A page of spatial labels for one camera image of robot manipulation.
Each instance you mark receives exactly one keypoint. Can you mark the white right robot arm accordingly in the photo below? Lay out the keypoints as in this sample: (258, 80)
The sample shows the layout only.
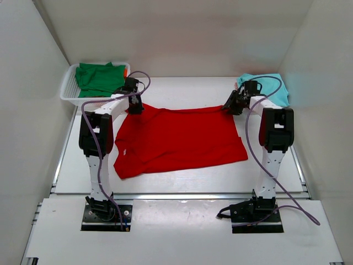
(276, 132)

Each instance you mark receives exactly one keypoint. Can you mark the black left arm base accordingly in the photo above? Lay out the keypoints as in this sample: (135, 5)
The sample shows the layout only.
(104, 216)

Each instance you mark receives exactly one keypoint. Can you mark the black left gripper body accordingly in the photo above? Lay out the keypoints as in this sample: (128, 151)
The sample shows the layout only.
(135, 107)

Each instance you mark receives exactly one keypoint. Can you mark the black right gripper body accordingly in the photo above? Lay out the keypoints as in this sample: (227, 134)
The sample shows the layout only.
(233, 104)

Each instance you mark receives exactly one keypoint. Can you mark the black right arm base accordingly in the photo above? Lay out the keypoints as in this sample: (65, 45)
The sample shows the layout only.
(254, 216)

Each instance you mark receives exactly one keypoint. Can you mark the aluminium table rail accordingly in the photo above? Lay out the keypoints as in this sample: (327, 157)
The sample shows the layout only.
(184, 196)

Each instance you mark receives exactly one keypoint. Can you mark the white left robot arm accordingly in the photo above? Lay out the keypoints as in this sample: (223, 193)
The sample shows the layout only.
(96, 137)

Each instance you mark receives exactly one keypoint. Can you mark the green t shirt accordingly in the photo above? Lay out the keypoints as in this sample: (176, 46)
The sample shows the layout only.
(96, 80)

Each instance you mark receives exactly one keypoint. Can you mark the folded teal t shirt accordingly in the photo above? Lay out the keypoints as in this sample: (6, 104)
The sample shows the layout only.
(268, 83)

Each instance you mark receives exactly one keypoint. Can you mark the white plastic basket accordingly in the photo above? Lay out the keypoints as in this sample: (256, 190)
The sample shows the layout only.
(70, 90)

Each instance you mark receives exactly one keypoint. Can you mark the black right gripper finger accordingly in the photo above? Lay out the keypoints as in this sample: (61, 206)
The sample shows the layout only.
(230, 100)
(236, 111)

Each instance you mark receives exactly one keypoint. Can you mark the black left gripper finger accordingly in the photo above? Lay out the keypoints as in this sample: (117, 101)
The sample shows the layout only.
(135, 111)
(140, 107)

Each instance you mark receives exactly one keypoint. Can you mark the red t shirt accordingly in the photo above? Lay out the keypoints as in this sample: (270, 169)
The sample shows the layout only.
(162, 140)

